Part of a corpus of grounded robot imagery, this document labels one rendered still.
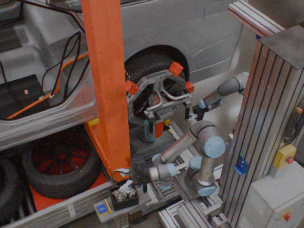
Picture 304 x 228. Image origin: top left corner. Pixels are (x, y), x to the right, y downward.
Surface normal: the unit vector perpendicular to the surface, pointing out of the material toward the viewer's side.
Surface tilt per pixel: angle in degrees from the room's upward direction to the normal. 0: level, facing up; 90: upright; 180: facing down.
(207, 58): 90
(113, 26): 90
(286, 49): 0
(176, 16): 90
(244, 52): 0
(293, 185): 0
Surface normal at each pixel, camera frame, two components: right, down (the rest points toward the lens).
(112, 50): 0.46, 0.64
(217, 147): 0.25, 0.61
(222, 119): 0.00, -0.70
